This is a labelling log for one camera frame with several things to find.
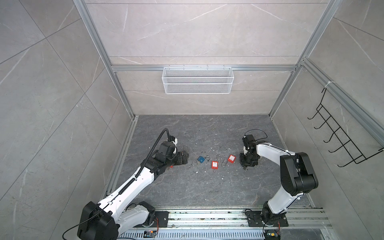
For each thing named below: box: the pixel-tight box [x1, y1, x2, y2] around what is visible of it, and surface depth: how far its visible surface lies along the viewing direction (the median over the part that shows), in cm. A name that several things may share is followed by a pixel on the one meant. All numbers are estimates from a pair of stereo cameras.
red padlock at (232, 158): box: [228, 154, 237, 164], surface depth 96 cm
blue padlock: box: [197, 155, 210, 164], surface depth 97 cm
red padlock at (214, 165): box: [211, 161, 219, 170], surface depth 92 cm
